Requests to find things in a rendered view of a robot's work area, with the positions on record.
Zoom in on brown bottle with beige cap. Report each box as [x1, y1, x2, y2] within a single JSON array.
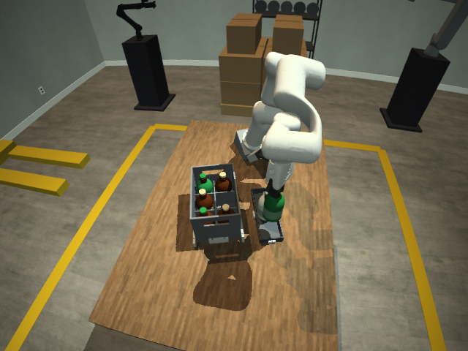
[[195, 189, 214, 211], [215, 172, 232, 192]]

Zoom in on brown bottle with green cap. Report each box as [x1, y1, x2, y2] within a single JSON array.
[[197, 207, 215, 225]]

